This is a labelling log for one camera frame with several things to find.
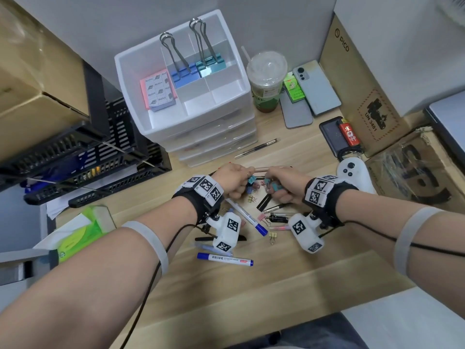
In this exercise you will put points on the person's right hand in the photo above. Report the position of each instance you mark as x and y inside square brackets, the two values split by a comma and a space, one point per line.
[290, 185]

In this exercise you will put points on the person's left hand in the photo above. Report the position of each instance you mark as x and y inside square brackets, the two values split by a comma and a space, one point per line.
[230, 178]

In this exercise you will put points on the person's left fingers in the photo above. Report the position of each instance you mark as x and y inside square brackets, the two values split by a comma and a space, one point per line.
[240, 183]

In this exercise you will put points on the person's right fingers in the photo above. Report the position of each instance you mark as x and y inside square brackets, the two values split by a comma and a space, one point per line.
[279, 196]

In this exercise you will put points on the small teal binder clip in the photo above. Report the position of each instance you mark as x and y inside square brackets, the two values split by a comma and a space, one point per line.
[278, 187]

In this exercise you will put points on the small blue binder clip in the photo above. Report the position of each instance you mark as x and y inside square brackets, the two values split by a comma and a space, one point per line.
[250, 179]

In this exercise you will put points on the person's left forearm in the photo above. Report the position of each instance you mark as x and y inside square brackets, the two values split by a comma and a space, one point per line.
[90, 283]

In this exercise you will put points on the person's right forearm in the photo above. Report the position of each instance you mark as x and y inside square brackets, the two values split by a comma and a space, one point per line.
[385, 228]

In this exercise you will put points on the black flat clip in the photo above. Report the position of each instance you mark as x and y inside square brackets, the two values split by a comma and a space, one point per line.
[263, 203]

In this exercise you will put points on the small gold binder clip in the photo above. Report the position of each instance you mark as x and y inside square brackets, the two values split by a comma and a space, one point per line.
[272, 239]
[251, 198]

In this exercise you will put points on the clear plastic pen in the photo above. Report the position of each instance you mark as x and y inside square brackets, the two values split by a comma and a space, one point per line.
[259, 173]

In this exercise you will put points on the small pink binder clip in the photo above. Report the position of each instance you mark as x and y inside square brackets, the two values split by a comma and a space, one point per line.
[262, 217]

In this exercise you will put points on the pink pen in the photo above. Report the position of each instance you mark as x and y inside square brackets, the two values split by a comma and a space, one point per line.
[279, 227]

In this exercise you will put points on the white marker with blue cap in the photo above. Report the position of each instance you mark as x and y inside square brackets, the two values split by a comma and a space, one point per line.
[247, 218]

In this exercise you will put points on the black marker-tagged left wristband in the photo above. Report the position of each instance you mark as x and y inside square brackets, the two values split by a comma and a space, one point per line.
[203, 187]

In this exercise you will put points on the black marker-tagged wristband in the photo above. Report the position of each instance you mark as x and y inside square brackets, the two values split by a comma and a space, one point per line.
[203, 187]
[321, 190]

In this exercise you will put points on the slim metallic pen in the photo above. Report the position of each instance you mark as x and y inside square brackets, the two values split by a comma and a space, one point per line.
[256, 148]

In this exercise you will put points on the black marker-tagged right wristband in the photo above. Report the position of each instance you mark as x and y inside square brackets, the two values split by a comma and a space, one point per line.
[321, 190]

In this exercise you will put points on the thin black pen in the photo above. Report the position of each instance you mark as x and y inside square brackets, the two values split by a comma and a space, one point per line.
[201, 238]

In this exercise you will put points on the white plastic drawer organizer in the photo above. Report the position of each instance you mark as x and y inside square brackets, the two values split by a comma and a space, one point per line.
[203, 116]

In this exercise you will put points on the blue and white marker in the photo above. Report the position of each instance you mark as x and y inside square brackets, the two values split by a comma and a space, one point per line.
[225, 259]

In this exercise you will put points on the white game controller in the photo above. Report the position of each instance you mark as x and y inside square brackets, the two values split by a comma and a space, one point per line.
[354, 172]

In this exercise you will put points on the black power bank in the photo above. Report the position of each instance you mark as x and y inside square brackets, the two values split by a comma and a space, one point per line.
[332, 136]

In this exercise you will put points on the grey smartphone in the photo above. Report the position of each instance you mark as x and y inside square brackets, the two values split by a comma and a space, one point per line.
[296, 114]

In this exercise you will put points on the red lighter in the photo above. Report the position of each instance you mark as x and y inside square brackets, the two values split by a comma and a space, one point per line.
[348, 133]

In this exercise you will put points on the plastic drink cup with lid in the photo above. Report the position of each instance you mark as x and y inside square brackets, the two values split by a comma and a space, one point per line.
[267, 81]

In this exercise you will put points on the white elastic left armband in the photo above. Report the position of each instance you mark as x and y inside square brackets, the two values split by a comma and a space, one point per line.
[150, 241]

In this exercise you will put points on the white elastic armband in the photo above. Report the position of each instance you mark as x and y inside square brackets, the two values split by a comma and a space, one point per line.
[414, 228]
[150, 241]

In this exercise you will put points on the small green box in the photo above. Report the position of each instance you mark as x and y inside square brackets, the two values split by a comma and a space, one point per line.
[293, 89]

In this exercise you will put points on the large teal binder clip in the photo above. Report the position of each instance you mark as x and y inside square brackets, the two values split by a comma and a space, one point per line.
[210, 65]

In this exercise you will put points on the black plastic crate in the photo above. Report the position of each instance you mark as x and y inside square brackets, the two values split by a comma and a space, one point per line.
[54, 145]
[120, 163]

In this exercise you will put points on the large blue binder clip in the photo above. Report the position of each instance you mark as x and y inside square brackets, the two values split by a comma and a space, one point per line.
[183, 74]

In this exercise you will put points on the pink and blue sticky notes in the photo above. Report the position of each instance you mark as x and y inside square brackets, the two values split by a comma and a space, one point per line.
[158, 91]

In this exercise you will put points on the tall brown cardboard box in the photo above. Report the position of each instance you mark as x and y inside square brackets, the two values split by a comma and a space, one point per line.
[348, 90]

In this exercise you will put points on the person's dark trousers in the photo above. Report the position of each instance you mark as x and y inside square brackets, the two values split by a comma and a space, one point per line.
[294, 332]

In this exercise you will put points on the white elastic right armband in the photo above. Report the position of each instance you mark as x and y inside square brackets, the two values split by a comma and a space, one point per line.
[414, 228]

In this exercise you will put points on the cardboard box with plastic wrap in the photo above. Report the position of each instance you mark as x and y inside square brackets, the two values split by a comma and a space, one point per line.
[417, 174]

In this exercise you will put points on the green tissue pack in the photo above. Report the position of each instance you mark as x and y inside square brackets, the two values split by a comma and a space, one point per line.
[80, 232]

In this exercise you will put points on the white paper sheets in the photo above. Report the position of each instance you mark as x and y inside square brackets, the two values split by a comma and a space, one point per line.
[61, 208]

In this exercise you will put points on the grey laptop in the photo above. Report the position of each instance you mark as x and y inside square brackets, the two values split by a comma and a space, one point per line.
[448, 112]

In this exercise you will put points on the large brown cardboard carton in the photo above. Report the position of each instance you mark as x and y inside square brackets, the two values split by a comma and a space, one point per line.
[36, 76]

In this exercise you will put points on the grey box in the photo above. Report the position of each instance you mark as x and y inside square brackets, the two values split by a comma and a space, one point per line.
[21, 267]

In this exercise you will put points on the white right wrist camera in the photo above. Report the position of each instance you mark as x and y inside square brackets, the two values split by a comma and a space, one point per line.
[305, 232]

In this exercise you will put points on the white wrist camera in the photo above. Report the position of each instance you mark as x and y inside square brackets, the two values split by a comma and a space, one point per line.
[227, 232]
[305, 232]

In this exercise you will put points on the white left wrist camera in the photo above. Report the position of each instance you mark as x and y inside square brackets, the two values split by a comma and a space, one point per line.
[227, 232]

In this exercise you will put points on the silver smartphone with camera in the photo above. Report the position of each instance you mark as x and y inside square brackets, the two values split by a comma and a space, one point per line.
[319, 89]

